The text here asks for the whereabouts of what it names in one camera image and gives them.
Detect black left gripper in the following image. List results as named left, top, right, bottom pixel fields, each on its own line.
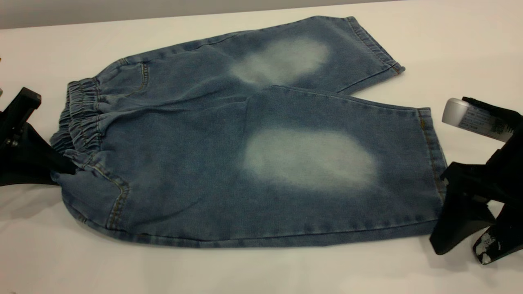
left=0, top=87, right=78, bottom=187

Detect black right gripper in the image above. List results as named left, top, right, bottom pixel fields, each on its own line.
left=430, top=122, right=523, bottom=265

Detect blue denim pants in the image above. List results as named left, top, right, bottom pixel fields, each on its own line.
left=50, top=16, right=448, bottom=248

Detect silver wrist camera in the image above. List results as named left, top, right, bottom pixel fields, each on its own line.
left=442, top=98, right=516, bottom=143

